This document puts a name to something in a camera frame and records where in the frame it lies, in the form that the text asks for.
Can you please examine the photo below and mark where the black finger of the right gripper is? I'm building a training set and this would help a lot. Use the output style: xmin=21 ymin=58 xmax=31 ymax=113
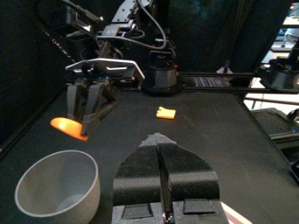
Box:
xmin=66 ymin=83 xmax=80 ymax=119
xmin=80 ymin=81 xmax=119 ymax=137

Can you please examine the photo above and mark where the grey bowl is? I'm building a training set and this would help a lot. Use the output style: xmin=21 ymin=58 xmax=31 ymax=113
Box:
xmin=13 ymin=150 xmax=102 ymax=224

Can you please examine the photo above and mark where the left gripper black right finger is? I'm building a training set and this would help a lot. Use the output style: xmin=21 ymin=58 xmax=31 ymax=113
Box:
xmin=158 ymin=133 xmax=230 ymax=224

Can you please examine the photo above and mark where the yellow-orange toy food piece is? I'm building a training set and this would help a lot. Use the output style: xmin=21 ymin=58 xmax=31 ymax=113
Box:
xmin=155 ymin=106 xmax=178 ymax=121

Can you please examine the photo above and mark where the white background table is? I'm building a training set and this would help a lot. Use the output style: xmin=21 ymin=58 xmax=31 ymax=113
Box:
xmin=260 ymin=2 xmax=299 ymax=65

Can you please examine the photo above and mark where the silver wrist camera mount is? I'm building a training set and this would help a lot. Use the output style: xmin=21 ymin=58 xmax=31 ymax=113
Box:
xmin=64 ymin=57 xmax=146 ymax=81

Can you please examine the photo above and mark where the black cloth curtain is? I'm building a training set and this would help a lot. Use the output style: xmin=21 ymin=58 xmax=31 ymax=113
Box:
xmin=0 ymin=0 xmax=295 ymax=147

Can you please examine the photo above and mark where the black mesh chair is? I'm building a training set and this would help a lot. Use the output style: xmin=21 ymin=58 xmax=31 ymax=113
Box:
xmin=248 ymin=107 xmax=299 ymax=141

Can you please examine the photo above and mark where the black robot base behind table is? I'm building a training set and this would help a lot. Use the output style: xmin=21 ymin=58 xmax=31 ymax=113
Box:
xmin=256 ymin=40 xmax=299 ymax=94

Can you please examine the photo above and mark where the black frame rail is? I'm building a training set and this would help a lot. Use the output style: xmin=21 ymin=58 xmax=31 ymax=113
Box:
xmin=176 ymin=70 xmax=299 ymax=95

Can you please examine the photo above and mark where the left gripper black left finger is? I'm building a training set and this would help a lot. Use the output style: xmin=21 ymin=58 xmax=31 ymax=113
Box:
xmin=112 ymin=133 xmax=166 ymax=224

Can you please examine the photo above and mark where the grey cable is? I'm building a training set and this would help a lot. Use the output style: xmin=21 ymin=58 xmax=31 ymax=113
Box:
xmin=95 ymin=0 xmax=170 ymax=51

